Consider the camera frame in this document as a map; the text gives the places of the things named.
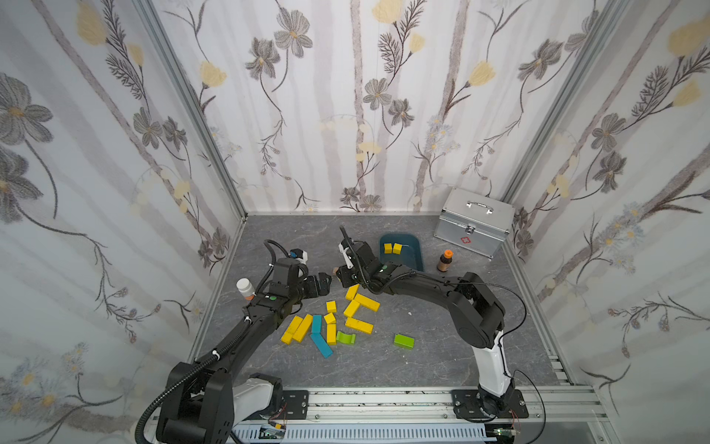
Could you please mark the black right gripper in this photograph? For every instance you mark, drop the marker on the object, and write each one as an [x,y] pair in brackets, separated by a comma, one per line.
[351,273]

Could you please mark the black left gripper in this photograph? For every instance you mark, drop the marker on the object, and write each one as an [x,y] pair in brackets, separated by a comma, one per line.
[313,284]

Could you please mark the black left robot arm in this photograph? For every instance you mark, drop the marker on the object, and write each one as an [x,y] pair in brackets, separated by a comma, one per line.
[197,405]

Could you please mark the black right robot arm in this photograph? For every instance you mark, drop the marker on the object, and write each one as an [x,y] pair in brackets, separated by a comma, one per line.
[477,314]

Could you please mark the long yellow block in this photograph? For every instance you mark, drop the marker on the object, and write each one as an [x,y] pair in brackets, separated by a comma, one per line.
[367,302]
[352,292]
[304,328]
[358,325]

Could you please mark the yellow rectangular block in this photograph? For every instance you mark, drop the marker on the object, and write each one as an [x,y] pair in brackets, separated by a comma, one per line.
[351,309]

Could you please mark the upright teal block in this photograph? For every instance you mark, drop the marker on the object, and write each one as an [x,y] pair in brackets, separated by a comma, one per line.
[317,325]

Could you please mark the yellow upright block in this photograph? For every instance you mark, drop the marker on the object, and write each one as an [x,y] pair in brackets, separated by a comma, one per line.
[332,333]

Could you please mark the long teal block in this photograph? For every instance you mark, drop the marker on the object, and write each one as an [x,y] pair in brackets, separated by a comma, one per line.
[322,345]

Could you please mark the teal plastic bin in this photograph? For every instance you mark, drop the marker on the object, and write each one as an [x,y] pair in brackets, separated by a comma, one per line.
[411,254]

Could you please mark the green arch block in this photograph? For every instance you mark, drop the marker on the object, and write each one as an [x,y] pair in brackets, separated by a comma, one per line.
[344,338]

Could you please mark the white cap orange bottle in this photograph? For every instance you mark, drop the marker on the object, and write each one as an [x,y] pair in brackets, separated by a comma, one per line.
[246,289]

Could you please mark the green flat block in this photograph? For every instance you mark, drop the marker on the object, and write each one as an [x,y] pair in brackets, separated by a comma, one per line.
[404,342]

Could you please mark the orange cap brown bottle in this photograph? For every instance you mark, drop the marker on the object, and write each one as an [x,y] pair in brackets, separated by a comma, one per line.
[445,261]

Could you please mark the silver metal case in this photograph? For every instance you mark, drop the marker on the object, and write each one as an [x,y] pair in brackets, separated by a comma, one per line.
[474,222]

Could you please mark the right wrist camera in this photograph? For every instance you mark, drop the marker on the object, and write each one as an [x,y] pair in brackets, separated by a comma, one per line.
[344,251]

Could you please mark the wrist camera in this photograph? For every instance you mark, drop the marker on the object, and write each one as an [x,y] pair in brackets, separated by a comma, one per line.
[300,255]
[344,251]

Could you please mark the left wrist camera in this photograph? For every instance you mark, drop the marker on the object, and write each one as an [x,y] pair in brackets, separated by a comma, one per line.
[300,255]

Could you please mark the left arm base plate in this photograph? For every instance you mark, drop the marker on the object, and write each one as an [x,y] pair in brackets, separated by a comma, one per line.
[292,405]

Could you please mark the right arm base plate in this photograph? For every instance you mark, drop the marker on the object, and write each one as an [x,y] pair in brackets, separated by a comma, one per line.
[479,406]

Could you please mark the aluminium rail frame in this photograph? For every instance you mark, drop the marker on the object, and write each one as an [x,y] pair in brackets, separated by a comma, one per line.
[558,414]

